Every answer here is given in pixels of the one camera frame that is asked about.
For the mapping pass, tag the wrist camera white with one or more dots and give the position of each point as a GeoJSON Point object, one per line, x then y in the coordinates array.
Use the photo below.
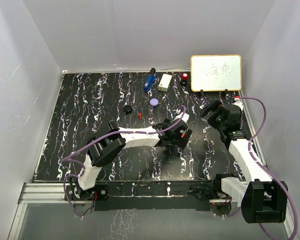
{"type": "Point", "coordinates": [237, 102]}
{"type": "Point", "coordinates": [181, 115]}

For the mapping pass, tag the white whiteboard with wooden frame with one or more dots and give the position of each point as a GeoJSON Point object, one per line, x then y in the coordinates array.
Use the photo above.
{"type": "Point", "coordinates": [216, 73]}

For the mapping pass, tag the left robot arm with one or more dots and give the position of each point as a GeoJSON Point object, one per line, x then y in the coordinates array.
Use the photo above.
{"type": "Point", "coordinates": [103, 149]}

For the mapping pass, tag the black earbud charging case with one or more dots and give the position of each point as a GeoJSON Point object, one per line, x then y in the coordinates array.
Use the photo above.
{"type": "Point", "coordinates": [127, 109]}

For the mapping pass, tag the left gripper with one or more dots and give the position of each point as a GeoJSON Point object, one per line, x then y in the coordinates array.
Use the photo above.
{"type": "Point", "coordinates": [180, 142]}

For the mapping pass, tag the blue stapler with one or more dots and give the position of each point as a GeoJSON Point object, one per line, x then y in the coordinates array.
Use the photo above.
{"type": "Point", "coordinates": [150, 79]}

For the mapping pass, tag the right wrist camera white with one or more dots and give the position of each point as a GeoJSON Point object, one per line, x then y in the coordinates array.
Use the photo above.
{"type": "Point", "coordinates": [237, 102]}

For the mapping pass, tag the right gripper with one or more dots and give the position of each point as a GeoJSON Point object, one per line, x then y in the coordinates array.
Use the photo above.
{"type": "Point", "coordinates": [214, 105]}

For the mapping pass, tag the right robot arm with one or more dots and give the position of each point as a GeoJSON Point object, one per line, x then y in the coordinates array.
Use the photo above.
{"type": "Point", "coordinates": [261, 198]}

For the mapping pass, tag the aluminium frame rail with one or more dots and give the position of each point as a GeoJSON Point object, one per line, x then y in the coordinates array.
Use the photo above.
{"type": "Point", "coordinates": [129, 210]}

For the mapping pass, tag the red button device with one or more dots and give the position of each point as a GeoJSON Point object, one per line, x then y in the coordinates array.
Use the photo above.
{"type": "Point", "coordinates": [184, 79]}

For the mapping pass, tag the white and green box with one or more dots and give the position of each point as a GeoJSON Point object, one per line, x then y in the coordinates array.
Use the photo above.
{"type": "Point", "coordinates": [164, 82]}

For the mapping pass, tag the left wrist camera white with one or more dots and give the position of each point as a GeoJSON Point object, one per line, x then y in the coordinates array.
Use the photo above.
{"type": "Point", "coordinates": [181, 115]}

